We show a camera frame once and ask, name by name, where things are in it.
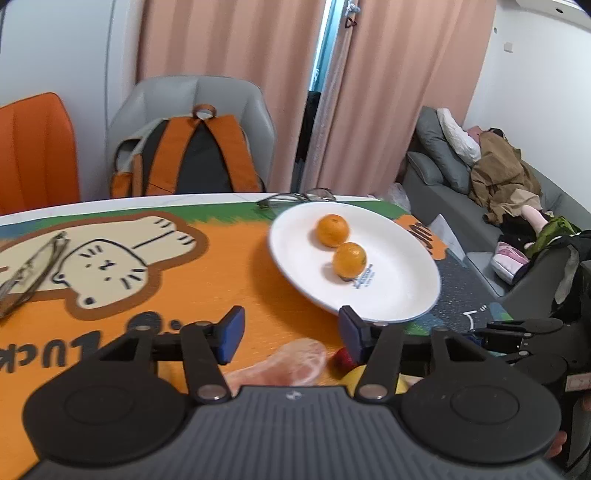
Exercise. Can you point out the pink and white bag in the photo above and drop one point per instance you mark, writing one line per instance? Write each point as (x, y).
(508, 261)

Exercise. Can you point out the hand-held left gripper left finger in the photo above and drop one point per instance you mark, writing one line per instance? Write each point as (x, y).
(231, 334)

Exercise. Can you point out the white pillow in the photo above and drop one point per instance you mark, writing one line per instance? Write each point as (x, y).
(457, 134)

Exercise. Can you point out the white round plate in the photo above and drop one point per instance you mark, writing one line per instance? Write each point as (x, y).
(397, 277)

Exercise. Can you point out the brown jacket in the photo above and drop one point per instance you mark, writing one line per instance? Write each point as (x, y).
(503, 180)

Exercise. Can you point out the pink curtain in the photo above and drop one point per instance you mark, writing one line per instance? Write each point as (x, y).
(221, 41)
(406, 69)

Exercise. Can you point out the grey cloth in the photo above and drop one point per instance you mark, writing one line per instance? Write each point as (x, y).
(569, 272)

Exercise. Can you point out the small red fruit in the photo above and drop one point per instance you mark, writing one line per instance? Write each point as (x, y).
(340, 358)

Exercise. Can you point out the grey cushion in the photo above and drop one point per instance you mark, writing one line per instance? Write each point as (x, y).
(438, 173)

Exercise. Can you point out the clear plastic bag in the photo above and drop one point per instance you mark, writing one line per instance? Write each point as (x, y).
(398, 196)

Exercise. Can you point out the yellow fruit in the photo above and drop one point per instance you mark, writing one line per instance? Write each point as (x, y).
(353, 379)

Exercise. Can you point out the small hanging curtain charm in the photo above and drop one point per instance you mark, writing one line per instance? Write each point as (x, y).
(352, 16)

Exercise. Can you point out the grey sofa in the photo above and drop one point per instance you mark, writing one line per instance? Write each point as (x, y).
(443, 203)

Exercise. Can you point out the person's right hand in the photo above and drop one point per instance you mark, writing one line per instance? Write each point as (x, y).
(557, 446)

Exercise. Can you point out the thin metal frame glasses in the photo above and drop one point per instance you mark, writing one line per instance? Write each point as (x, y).
(300, 197)

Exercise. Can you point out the grey chair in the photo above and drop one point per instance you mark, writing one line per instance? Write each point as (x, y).
(231, 99)

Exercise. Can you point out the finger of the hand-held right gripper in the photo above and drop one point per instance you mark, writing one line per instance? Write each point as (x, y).
(498, 344)
(517, 326)

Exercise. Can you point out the orange chair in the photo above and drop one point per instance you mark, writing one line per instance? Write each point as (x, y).
(32, 152)

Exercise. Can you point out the orange and black backpack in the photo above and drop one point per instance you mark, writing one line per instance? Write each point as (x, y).
(203, 157)

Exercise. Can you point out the green cloth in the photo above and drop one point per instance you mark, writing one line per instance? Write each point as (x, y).
(554, 230)

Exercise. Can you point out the white wall socket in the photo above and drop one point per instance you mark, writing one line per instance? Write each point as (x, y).
(509, 47)

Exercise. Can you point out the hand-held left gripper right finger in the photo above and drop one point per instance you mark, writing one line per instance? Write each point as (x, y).
(351, 334)

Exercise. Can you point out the orange cat print table mat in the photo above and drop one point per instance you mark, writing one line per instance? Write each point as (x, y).
(258, 286)

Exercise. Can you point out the pink meat-like toy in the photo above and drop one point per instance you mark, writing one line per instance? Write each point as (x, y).
(295, 364)

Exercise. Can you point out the orange mandarin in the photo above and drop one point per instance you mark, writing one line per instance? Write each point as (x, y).
(349, 260)
(332, 230)

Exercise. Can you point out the white paper sheet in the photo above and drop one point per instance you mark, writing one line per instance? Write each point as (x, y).
(445, 233)

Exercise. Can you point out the dark thin frame glasses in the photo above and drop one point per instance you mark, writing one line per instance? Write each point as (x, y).
(32, 267)

